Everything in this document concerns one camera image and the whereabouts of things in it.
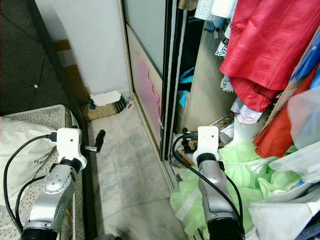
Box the white pillow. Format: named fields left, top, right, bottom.
left=0, top=116, right=56, bottom=207

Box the brown woven mat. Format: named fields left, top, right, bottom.
left=82, top=99, right=128, bottom=122

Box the grey patterned mattress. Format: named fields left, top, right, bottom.
left=0, top=104, right=86, bottom=240

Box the torn white paper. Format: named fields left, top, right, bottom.
left=89, top=90, right=123, bottom=107

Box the plain white plastic bag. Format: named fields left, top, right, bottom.
left=222, top=120, right=261, bottom=149

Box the beige wooden wardrobe partition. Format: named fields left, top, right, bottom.
left=180, top=20, right=236, bottom=133

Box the blue cloth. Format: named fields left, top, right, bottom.
left=177, top=65, right=196, bottom=108

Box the white pink cloth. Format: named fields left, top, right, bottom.
left=230, top=97, right=266, bottom=125

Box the brown cardboard piece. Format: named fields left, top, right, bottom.
left=52, top=39, right=88, bottom=106

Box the frosted glass sliding wardrobe door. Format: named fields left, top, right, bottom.
left=120, top=0, right=188, bottom=162

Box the orange red cloth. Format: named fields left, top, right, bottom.
left=252, top=65, right=320, bottom=159

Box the white black letter print cloth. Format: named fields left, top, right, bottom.
left=214, top=15, right=237, bottom=94

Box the translucent plastic bag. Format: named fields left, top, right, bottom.
left=287, top=87, right=320, bottom=151

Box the white folded fabric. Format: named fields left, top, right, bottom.
left=250, top=190, right=320, bottom=240

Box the red shiny garment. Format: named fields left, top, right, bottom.
left=219, top=0, right=320, bottom=114

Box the white dotted cloth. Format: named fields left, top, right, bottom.
left=195, top=0, right=231, bottom=34

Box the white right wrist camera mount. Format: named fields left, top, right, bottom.
left=197, top=126, right=220, bottom=155

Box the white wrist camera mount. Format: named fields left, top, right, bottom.
left=197, top=126, right=220, bottom=155
left=56, top=127, right=82, bottom=161

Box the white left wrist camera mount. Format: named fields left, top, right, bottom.
left=56, top=127, right=82, bottom=161

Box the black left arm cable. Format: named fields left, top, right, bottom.
left=3, top=132, right=58, bottom=235

